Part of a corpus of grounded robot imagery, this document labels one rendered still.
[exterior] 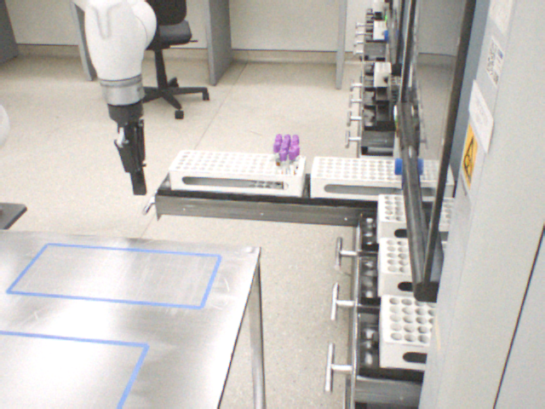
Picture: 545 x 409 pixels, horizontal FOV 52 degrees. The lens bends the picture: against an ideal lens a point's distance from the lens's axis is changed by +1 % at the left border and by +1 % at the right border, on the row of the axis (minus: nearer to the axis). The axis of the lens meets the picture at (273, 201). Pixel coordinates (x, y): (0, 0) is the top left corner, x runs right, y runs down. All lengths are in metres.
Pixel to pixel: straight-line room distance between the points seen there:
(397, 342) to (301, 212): 0.48
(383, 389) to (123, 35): 0.80
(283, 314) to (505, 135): 1.69
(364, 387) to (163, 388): 0.28
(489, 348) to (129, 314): 0.56
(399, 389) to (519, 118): 0.49
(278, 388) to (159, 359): 1.04
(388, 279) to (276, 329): 1.16
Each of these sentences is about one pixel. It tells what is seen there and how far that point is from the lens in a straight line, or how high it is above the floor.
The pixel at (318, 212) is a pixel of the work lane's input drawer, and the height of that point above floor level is 0.79.
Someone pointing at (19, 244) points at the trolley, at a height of 0.82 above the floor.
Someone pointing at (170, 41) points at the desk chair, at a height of 0.50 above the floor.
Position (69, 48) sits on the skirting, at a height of 0.06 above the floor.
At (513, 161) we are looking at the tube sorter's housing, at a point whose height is 1.22.
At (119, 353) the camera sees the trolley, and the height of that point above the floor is 0.82.
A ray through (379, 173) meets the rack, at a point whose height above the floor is 0.86.
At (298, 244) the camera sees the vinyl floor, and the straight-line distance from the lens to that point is 2.44.
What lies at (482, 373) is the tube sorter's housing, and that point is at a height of 0.98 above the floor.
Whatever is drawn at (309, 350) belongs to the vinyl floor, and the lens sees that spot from 1.98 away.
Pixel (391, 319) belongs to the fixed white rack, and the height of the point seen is 0.85.
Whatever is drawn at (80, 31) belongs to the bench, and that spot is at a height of 0.39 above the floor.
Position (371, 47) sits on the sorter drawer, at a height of 0.79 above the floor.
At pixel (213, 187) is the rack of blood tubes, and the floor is 0.83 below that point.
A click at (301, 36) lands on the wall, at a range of 4.76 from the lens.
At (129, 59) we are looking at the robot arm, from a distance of 1.19.
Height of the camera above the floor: 1.44
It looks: 31 degrees down
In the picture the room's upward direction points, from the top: 1 degrees counter-clockwise
